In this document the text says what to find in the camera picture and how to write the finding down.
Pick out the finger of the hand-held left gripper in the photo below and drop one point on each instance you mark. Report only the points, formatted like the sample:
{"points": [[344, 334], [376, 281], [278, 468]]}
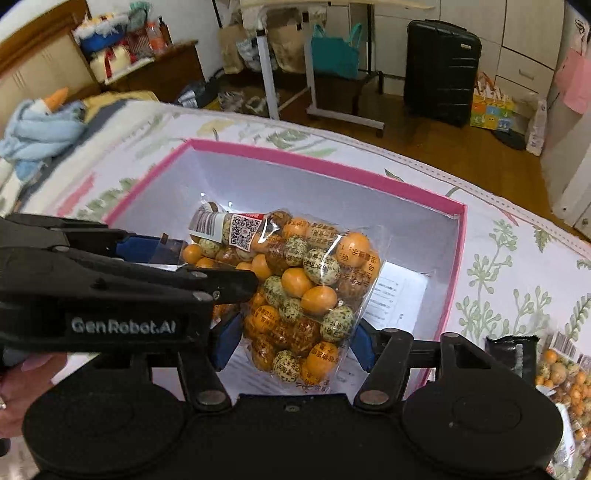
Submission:
{"points": [[221, 282], [143, 249]]}

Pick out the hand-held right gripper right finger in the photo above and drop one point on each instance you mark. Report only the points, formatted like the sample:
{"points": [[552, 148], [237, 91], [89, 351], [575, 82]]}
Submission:
{"points": [[364, 345]]}

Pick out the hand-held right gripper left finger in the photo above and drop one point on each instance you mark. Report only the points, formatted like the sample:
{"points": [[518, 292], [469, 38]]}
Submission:
{"points": [[227, 341]]}

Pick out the clear bag of snack balls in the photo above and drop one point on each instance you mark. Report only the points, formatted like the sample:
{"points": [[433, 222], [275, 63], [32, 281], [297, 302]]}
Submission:
{"points": [[561, 374], [300, 277]]}

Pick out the pink cardboard box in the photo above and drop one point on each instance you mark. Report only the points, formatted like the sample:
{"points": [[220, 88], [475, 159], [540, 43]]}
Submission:
{"points": [[323, 194]]}

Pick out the person's left hand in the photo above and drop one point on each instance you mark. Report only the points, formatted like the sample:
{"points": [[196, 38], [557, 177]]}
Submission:
{"points": [[25, 387]]}

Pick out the blue plush toy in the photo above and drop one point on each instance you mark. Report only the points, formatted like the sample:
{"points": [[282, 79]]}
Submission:
{"points": [[41, 122]]}

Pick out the wooden sideboard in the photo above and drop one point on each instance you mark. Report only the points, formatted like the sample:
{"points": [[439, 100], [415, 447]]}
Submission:
{"points": [[175, 64]]}

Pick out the light wooden cabinet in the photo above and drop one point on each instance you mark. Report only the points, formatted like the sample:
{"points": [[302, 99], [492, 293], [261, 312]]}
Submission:
{"points": [[37, 76]]}

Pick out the orange bottle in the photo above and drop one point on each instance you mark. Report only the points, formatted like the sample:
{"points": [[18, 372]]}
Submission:
{"points": [[159, 38]]}

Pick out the white rolling table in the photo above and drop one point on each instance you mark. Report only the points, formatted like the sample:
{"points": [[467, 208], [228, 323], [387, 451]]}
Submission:
{"points": [[272, 74]]}

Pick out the blue basket with white plush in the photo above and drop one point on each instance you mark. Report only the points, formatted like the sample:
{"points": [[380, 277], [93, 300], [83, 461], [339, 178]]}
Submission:
{"points": [[104, 34]]}

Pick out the brown paper bag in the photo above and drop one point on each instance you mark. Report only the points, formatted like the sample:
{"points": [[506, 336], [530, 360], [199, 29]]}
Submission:
{"points": [[232, 48], [288, 48]]}

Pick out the teal tote bag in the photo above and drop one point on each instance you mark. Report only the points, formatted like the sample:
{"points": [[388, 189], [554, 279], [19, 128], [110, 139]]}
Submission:
{"points": [[334, 55]]}

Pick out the colourful patterned box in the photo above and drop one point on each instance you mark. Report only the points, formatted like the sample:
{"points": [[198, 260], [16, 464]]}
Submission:
{"points": [[491, 110]]}

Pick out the white plastic bag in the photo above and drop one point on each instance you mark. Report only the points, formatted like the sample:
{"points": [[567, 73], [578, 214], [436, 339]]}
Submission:
{"points": [[537, 129]]}

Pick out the black hard-shell suitcase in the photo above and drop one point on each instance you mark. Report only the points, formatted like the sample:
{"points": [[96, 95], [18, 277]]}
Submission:
{"points": [[441, 69]]}

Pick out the white drawer cabinet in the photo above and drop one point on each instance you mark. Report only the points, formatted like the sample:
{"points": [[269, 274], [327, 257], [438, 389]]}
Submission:
{"points": [[526, 50]]}

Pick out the pink hanging cloth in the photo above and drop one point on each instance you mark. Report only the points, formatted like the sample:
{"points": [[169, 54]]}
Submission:
{"points": [[572, 81]]}

